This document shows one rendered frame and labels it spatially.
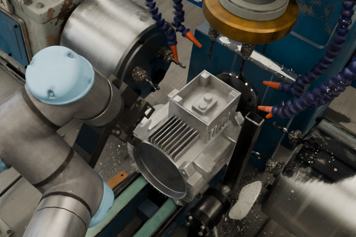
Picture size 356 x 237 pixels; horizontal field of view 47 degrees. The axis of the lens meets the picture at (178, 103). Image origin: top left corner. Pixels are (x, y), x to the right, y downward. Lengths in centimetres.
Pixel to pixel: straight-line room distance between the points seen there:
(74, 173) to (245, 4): 40
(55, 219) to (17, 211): 57
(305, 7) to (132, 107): 48
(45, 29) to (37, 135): 53
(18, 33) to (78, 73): 64
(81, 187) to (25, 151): 9
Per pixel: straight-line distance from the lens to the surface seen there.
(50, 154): 58
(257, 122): 69
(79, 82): 52
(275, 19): 76
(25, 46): 117
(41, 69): 54
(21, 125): 56
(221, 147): 88
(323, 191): 81
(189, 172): 81
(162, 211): 95
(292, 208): 83
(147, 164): 96
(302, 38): 102
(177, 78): 136
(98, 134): 69
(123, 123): 70
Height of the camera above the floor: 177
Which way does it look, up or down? 49 degrees down
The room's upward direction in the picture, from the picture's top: 9 degrees clockwise
